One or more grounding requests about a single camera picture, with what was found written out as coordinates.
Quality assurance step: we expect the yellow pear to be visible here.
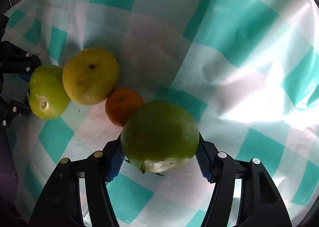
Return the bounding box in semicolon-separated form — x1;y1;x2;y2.
62;48;120;106

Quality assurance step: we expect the green apple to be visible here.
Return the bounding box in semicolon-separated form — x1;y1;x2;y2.
121;101;200;174
29;65;69;120

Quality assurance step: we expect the teal checkered tablecloth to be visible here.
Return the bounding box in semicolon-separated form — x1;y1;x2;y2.
4;0;318;226

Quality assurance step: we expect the small orange tangerine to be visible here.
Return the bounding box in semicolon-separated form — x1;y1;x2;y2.
105;88;144;127

